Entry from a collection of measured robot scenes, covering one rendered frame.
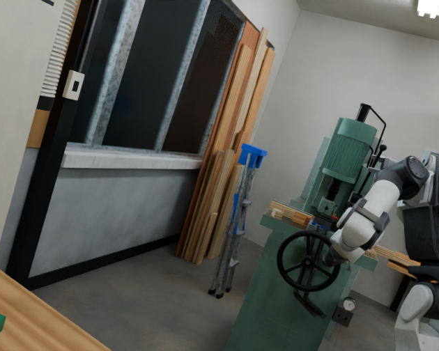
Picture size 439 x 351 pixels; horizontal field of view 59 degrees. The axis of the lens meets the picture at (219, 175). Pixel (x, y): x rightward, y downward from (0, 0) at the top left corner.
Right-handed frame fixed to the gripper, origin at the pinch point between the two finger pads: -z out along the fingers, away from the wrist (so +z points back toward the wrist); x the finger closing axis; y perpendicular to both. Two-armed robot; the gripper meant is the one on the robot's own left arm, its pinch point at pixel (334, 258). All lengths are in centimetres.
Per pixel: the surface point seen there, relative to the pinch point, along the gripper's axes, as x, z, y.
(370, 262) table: 21.3, -22.5, -6.8
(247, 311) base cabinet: -42, -48, 1
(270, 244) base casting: -17.1, -28.0, 23.7
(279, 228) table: -9.9, -23.1, 28.1
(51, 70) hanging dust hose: -77, 50, 110
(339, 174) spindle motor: 28.4, -11.6, 37.1
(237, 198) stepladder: -11, -98, 79
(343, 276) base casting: 7.7, -28.4, -6.5
